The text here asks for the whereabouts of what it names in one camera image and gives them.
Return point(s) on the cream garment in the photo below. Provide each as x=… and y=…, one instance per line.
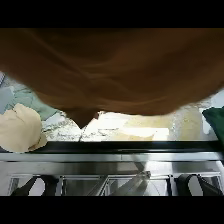
x=19, y=128

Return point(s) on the dark green garment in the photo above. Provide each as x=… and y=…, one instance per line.
x=216, y=121

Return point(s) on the silver frame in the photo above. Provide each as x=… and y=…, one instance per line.
x=113, y=166

